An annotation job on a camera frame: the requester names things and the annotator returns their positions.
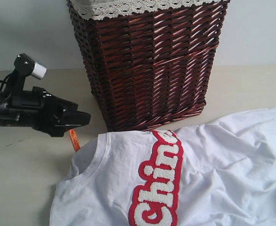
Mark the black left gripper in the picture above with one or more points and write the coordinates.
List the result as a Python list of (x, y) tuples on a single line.
[(36, 109)]

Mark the white t-shirt red lettering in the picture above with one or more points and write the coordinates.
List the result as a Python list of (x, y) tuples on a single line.
[(218, 174)]

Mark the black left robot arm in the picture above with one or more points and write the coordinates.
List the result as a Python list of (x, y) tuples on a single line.
[(4, 122)]

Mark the dark brown wicker basket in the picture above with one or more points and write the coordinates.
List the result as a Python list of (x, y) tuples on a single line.
[(146, 70)]

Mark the orange garment tag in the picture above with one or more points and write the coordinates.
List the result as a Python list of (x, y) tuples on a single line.
[(74, 139)]

